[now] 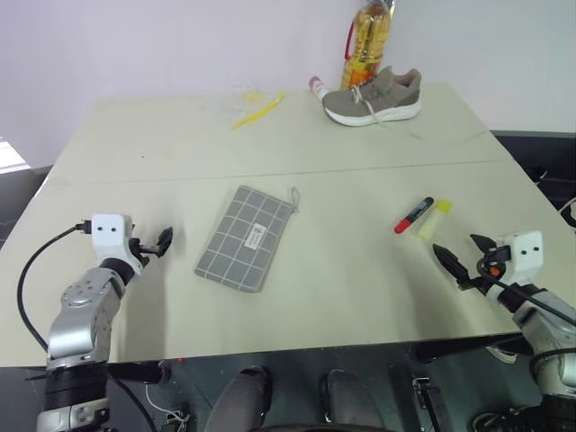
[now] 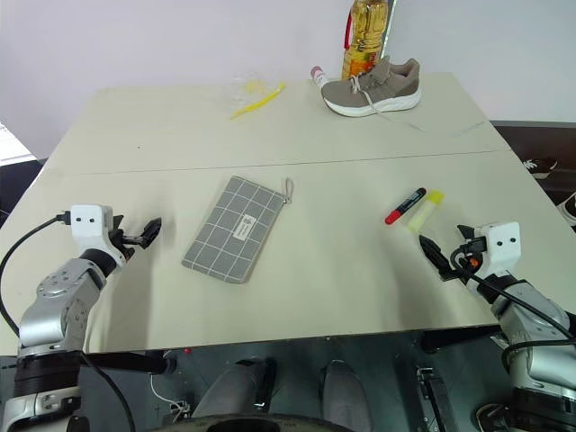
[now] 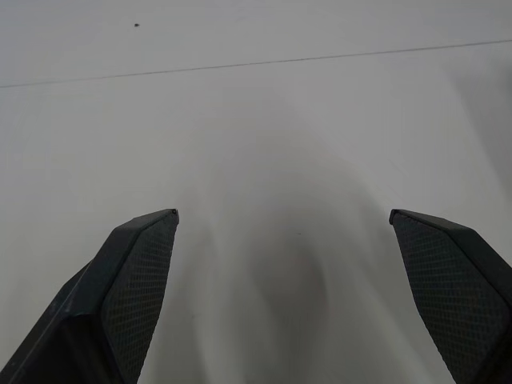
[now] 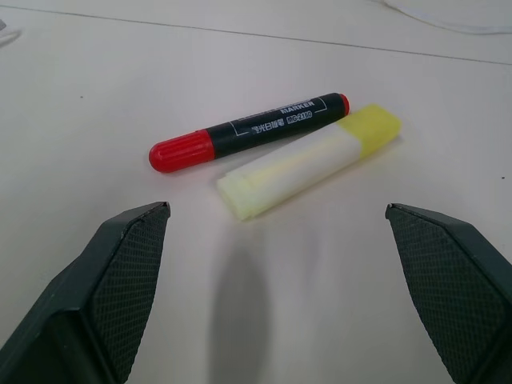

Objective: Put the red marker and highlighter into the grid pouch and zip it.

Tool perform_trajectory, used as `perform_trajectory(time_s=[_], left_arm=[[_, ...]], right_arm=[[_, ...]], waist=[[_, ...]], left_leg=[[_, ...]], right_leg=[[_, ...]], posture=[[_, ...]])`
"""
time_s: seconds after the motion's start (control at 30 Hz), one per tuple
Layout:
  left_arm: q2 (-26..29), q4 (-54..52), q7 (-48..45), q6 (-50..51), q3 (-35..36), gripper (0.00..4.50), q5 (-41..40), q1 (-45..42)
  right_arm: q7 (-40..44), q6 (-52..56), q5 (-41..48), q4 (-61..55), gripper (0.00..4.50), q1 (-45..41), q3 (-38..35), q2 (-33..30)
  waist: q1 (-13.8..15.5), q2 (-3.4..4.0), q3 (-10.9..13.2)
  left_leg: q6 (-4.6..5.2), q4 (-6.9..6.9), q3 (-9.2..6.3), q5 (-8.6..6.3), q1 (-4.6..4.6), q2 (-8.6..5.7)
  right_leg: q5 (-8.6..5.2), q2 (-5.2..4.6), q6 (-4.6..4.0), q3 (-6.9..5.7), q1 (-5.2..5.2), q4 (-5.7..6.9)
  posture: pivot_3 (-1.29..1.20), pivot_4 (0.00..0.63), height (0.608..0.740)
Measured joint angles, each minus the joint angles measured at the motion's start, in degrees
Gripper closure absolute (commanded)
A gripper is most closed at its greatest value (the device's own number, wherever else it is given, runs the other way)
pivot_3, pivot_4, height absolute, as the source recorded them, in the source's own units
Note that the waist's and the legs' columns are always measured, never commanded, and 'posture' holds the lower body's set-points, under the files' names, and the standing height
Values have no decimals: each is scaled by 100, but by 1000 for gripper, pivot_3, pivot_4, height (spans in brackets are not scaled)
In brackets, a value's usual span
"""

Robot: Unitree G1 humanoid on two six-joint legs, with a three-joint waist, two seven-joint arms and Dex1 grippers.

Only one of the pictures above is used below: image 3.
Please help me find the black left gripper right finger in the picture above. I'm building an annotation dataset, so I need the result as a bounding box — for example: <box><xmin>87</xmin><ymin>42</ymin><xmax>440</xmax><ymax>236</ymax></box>
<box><xmin>389</xmin><ymin>208</ymin><xmax>512</xmax><ymax>384</ymax></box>

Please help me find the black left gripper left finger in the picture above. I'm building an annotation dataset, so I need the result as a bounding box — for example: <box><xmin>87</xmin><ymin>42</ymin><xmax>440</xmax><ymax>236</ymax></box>
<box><xmin>0</xmin><ymin>208</ymin><xmax>180</xmax><ymax>384</ymax></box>

